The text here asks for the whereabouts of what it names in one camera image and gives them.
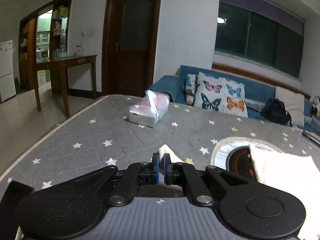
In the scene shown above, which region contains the dark wooden door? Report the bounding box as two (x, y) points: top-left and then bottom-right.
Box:
(101, 0), (161, 96)

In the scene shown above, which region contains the blue sofa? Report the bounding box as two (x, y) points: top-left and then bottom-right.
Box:
(149, 66), (319, 134)

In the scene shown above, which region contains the wooden side table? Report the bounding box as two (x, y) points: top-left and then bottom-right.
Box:
(32, 55), (97, 118)

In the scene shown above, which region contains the white refrigerator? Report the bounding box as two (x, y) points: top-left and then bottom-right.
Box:
(0, 40), (16, 103)

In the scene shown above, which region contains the dark window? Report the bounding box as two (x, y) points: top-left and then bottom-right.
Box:
(215, 2), (304, 78)

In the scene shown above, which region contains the round induction cooktop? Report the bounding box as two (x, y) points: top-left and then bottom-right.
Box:
(210, 137), (283, 181)

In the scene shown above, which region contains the panda plush toy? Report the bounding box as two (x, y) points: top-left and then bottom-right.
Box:
(310, 96), (320, 117)

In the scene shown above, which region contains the butterfly print pillow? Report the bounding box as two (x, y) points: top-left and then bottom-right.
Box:
(184, 72), (248, 118)

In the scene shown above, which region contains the cream garment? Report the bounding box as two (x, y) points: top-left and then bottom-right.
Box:
(159, 144), (319, 239)

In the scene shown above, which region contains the grey star tablecloth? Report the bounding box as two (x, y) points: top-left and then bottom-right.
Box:
(1, 95), (319, 191)

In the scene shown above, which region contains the tissue box with pink pack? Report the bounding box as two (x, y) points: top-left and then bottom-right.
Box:
(129, 90), (170, 127)

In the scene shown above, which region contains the wooden display cabinet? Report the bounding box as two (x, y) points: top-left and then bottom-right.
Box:
(18, 0), (72, 90)

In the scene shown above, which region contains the beige cushion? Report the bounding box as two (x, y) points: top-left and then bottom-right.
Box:
(274, 86), (305, 127)

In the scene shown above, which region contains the black backpack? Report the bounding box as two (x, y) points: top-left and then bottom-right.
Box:
(260, 99), (292, 126)

